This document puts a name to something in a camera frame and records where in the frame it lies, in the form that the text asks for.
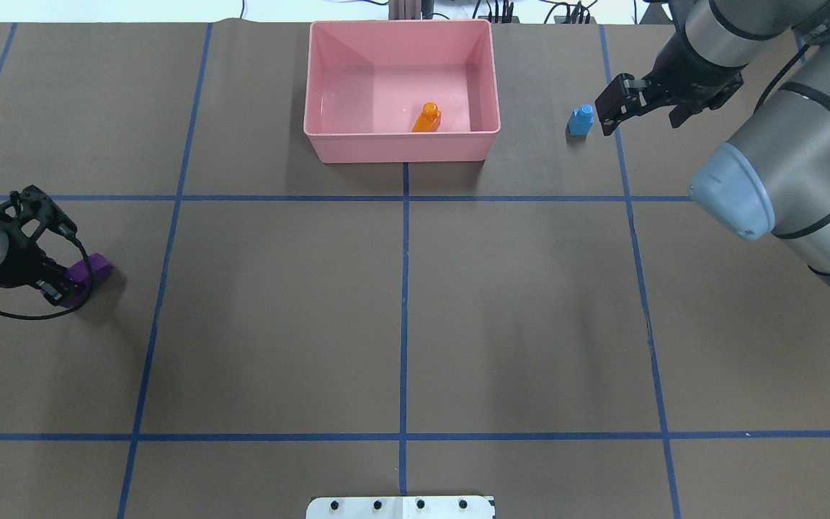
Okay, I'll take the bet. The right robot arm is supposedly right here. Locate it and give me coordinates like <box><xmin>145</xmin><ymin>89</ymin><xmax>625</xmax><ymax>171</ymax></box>
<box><xmin>595</xmin><ymin>1</ymin><xmax>830</xmax><ymax>287</ymax></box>

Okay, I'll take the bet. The orange toy block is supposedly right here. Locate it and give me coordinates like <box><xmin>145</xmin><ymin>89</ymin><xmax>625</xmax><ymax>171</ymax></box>
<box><xmin>411</xmin><ymin>102</ymin><xmax>442</xmax><ymax>133</ymax></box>

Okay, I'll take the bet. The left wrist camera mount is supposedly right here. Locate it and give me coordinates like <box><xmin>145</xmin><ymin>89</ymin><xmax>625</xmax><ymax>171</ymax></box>
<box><xmin>0</xmin><ymin>186</ymin><xmax>81</xmax><ymax>249</ymax></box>

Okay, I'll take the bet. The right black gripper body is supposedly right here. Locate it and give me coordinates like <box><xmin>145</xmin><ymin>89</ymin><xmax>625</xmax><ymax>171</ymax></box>
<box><xmin>642</xmin><ymin>32</ymin><xmax>744</xmax><ymax>110</ymax></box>

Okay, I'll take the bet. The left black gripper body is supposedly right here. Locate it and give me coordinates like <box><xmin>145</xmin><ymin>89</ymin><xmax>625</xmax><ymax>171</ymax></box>
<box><xmin>0</xmin><ymin>232</ymin><xmax>67</xmax><ymax>289</ymax></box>

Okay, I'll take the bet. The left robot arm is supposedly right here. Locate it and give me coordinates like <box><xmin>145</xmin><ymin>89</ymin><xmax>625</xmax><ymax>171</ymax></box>
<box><xmin>0</xmin><ymin>203</ymin><xmax>97</xmax><ymax>321</ymax></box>

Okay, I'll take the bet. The pink plastic box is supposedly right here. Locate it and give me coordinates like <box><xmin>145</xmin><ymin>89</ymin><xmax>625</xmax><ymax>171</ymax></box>
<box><xmin>303</xmin><ymin>19</ymin><xmax>501</xmax><ymax>164</ymax></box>

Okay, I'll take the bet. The purple toy block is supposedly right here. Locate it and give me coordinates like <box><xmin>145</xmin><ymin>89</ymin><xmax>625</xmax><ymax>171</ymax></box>
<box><xmin>56</xmin><ymin>253</ymin><xmax>115</xmax><ymax>309</ymax></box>

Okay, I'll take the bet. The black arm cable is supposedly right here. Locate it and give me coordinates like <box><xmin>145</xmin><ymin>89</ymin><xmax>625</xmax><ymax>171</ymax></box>
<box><xmin>0</xmin><ymin>234</ymin><xmax>95</xmax><ymax>321</ymax></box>

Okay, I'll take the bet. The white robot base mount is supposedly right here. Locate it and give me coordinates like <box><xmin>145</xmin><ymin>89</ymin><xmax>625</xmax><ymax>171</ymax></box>
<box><xmin>304</xmin><ymin>495</ymin><xmax>496</xmax><ymax>518</ymax></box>

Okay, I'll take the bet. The small blue toy block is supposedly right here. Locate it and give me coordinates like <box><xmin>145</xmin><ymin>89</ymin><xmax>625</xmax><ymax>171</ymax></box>
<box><xmin>566</xmin><ymin>103</ymin><xmax>596</xmax><ymax>137</ymax></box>

